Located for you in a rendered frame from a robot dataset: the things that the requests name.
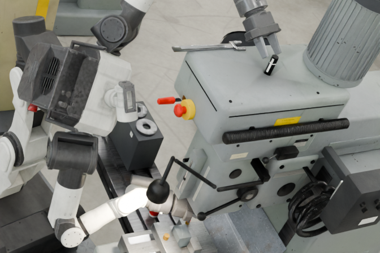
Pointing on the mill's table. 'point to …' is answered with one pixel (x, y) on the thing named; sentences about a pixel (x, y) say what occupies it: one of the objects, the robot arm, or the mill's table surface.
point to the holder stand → (137, 139)
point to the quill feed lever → (250, 192)
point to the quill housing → (201, 197)
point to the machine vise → (195, 244)
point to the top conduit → (284, 130)
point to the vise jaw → (158, 230)
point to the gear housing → (260, 147)
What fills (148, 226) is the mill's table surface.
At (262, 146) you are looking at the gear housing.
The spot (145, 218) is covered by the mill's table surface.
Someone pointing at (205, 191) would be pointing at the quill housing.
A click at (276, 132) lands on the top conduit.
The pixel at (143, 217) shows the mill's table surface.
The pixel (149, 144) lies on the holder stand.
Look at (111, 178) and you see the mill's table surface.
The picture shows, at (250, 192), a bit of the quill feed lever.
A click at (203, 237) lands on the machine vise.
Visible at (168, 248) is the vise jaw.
